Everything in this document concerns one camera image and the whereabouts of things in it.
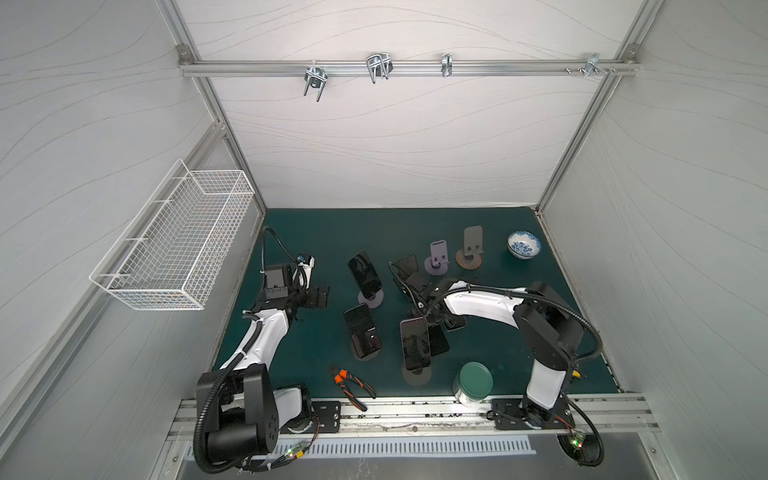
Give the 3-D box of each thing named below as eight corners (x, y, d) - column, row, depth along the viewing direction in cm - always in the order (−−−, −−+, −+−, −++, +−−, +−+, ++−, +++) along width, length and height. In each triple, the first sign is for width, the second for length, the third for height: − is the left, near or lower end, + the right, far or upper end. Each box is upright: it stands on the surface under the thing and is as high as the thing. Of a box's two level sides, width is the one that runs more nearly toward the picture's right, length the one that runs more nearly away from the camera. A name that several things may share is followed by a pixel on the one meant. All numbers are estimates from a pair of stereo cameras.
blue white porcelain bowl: (519, 268, 106) (524, 259, 102) (497, 249, 112) (502, 239, 107) (539, 254, 111) (546, 244, 106) (518, 236, 116) (523, 226, 111)
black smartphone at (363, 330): (359, 359, 83) (355, 343, 73) (348, 330, 88) (343, 311, 78) (380, 349, 84) (379, 332, 74) (368, 321, 90) (365, 302, 80)
